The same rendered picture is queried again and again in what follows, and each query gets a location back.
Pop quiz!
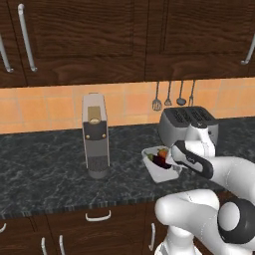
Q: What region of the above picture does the dark wood drawer front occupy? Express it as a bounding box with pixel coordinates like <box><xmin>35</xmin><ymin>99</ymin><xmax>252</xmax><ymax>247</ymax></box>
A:
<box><xmin>0</xmin><ymin>214</ymin><xmax>50</xmax><ymax>241</ymax></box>
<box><xmin>45</xmin><ymin>202</ymin><xmax>147</xmax><ymax>237</ymax></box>

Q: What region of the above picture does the hanging small spatula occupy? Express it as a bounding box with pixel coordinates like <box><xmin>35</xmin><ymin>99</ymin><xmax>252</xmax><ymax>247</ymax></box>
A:
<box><xmin>163</xmin><ymin>80</ymin><xmax>173</xmax><ymax>108</ymax></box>

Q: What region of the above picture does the orange bell pepper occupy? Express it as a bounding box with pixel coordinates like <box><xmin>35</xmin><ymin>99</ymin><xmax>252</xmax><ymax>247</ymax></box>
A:
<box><xmin>156</xmin><ymin>147</ymin><xmax>170</xmax><ymax>159</ymax></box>

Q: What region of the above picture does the hanging ladle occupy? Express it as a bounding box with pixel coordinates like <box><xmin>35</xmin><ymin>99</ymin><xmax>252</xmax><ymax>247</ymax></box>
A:
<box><xmin>175</xmin><ymin>80</ymin><xmax>187</xmax><ymax>107</ymax></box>

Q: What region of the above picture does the silver cupboard handle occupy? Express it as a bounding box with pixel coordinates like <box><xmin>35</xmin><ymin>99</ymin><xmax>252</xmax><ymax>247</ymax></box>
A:
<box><xmin>240</xmin><ymin>42</ymin><xmax>255</xmax><ymax>66</ymax></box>
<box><xmin>40</xmin><ymin>236</ymin><xmax>49</xmax><ymax>255</ymax></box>
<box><xmin>58</xmin><ymin>234</ymin><xmax>67</xmax><ymax>255</ymax></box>
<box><xmin>147</xmin><ymin>222</ymin><xmax>157</xmax><ymax>253</ymax></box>
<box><xmin>0</xmin><ymin>33</ymin><xmax>15</xmax><ymax>74</ymax></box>
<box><xmin>17</xmin><ymin>3</ymin><xmax>38</xmax><ymax>73</ymax></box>

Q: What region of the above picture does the dark wood wall cupboard door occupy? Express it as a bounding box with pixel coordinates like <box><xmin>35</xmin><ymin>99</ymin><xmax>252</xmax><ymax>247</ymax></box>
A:
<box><xmin>144</xmin><ymin>0</ymin><xmax>255</xmax><ymax>82</ymax></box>
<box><xmin>0</xmin><ymin>0</ymin><xmax>28</xmax><ymax>90</ymax></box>
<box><xmin>7</xmin><ymin>0</ymin><xmax>147</xmax><ymax>88</ymax></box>

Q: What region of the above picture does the dark wood base cupboard door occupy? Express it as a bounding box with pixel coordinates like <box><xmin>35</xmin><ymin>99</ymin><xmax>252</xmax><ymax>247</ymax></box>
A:
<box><xmin>51</xmin><ymin>230</ymin><xmax>145</xmax><ymax>255</ymax></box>
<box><xmin>142</xmin><ymin>201</ymin><xmax>171</xmax><ymax>255</ymax></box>
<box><xmin>0</xmin><ymin>233</ymin><xmax>56</xmax><ymax>255</ymax></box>

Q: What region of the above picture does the grey coffee machine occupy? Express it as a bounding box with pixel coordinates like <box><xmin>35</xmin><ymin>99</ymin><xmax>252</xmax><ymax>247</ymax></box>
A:
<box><xmin>81</xmin><ymin>92</ymin><xmax>112</xmax><ymax>180</ymax></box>

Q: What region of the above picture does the white vegetable container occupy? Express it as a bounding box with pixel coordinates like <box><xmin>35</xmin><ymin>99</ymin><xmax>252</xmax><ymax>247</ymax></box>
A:
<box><xmin>140</xmin><ymin>144</ymin><xmax>184</xmax><ymax>184</ymax></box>

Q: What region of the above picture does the hanging slotted spatula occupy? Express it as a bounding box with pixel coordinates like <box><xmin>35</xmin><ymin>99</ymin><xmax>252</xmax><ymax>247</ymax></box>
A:
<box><xmin>151</xmin><ymin>81</ymin><xmax>163</xmax><ymax>113</ymax></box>

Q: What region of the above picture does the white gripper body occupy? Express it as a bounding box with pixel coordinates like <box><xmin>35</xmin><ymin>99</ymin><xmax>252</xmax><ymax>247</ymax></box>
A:
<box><xmin>164</xmin><ymin>147</ymin><xmax>183</xmax><ymax>174</ymax></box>

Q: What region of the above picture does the dark purple eggplant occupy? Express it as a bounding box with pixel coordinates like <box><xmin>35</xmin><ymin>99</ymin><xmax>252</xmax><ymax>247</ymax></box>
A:
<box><xmin>151</xmin><ymin>155</ymin><xmax>173</xmax><ymax>170</ymax></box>

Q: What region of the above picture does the silver toaster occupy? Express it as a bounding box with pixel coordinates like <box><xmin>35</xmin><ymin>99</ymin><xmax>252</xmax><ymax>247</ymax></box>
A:
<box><xmin>157</xmin><ymin>106</ymin><xmax>220</xmax><ymax>149</ymax></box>

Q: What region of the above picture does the hanging fork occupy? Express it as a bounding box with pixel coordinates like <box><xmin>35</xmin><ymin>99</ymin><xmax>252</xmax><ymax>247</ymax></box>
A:
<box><xmin>187</xmin><ymin>80</ymin><xmax>197</xmax><ymax>108</ymax></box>

